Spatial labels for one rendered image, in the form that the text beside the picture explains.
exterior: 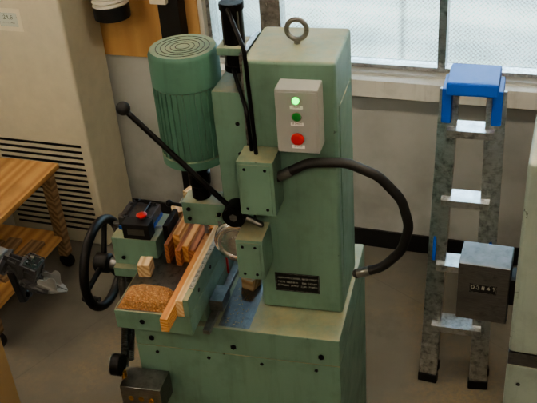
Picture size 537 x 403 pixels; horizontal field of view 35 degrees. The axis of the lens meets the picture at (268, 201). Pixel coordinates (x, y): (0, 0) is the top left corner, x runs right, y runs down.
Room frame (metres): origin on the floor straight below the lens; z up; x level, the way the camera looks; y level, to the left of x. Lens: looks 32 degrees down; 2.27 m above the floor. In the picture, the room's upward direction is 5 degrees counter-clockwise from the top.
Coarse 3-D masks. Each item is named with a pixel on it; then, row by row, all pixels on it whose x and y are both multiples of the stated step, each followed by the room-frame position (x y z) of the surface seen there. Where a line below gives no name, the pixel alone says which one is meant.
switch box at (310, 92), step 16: (288, 80) 1.77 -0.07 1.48; (304, 80) 1.77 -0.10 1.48; (320, 80) 1.76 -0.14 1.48; (288, 96) 1.72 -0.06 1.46; (304, 96) 1.71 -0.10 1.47; (320, 96) 1.74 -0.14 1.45; (288, 112) 1.72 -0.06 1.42; (304, 112) 1.71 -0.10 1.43; (320, 112) 1.73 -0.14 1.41; (288, 128) 1.72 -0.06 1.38; (304, 128) 1.71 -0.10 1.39; (320, 128) 1.72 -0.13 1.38; (288, 144) 1.72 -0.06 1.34; (304, 144) 1.71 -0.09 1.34; (320, 144) 1.71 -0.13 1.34
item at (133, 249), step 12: (168, 216) 2.06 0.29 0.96; (156, 228) 2.00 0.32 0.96; (120, 240) 1.97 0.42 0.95; (132, 240) 1.96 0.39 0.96; (144, 240) 1.95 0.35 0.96; (156, 240) 1.94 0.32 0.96; (120, 252) 1.97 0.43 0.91; (132, 252) 1.96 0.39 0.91; (144, 252) 1.95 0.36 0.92; (156, 252) 1.94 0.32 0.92; (132, 264) 1.96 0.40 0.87
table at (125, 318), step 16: (160, 256) 1.95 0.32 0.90; (224, 256) 1.95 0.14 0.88; (128, 272) 1.94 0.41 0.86; (160, 272) 1.87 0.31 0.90; (176, 272) 1.87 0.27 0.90; (128, 288) 1.81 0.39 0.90; (208, 288) 1.81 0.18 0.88; (128, 320) 1.72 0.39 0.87; (144, 320) 1.70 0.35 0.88; (176, 320) 1.68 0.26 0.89; (192, 320) 1.68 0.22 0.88
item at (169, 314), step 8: (200, 248) 1.91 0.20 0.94; (192, 264) 1.84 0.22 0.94; (184, 280) 1.77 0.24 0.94; (176, 288) 1.74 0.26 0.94; (176, 296) 1.71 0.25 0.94; (168, 304) 1.68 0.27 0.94; (168, 312) 1.65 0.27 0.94; (176, 312) 1.68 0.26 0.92; (160, 320) 1.62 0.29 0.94; (168, 320) 1.63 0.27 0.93; (168, 328) 1.62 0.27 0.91
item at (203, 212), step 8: (184, 200) 1.96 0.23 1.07; (192, 200) 1.96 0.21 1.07; (200, 200) 1.95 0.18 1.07; (208, 200) 1.95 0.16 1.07; (216, 200) 1.95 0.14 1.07; (184, 208) 1.95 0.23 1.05; (192, 208) 1.94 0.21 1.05; (200, 208) 1.94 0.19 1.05; (208, 208) 1.93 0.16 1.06; (216, 208) 1.92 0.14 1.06; (224, 208) 1.92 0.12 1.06; (184, 216) 1.95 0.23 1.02; (192, 216) 1.94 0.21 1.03; (200, 216) 1.94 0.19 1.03; (208, 216) 1.93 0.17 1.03; (200, 224) 1.94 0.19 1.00; (208, 224) 1.93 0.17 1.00; (216, 224) 1.93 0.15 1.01
